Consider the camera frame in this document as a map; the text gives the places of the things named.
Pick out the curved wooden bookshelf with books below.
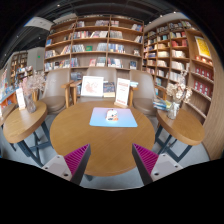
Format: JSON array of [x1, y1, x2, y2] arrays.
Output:
[[143, 19, 224, 161]]

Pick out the round wooden side table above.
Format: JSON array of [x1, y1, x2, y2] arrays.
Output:
[[2, 100, 53, 168], [153, 108, 206, 164]]

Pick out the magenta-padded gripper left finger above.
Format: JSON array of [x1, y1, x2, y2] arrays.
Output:
[[41, 143, 92, 186]]

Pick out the wide wooden bookshelf with books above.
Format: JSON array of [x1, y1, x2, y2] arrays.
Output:
[[43, 14, 145, 73]]

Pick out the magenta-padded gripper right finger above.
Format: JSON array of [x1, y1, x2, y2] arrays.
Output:
[[131, 143, 184, 186]]

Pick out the white and orange computer mouse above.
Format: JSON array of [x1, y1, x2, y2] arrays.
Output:
[[105, 108, 120, 122]]

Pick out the pink-blue gradient mouse pad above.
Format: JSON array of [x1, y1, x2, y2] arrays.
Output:
[[88, 106, 139, 129]]

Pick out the distant wooden bookshelf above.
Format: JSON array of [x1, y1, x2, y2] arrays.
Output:
[[9, 49, 34, 81]]

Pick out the colourful book display shelf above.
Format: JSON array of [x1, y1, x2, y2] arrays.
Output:
[[0, 68, 18, 128]]

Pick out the brown armchair with wooden arms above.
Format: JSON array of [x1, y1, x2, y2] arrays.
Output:
[[69, 66, 134, 108], [41, 68, 74, 116], [129, 69, 168, 118]]

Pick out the white sign on wooden base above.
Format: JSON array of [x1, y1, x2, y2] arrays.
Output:
[[114, 77, 132, 109]]

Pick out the stack of wrapped books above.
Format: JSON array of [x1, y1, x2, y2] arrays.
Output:
[[152, 98, 173, 113]]

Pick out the dark blue book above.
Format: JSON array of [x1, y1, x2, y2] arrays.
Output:
[[102, 81, 116, 99]]

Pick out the white framed floral picture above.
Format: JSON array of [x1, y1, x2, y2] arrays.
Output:
[[80, 75, 105, 98]]

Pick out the small white card sign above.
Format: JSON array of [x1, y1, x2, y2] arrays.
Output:
[[14, 87, 27, 111]]

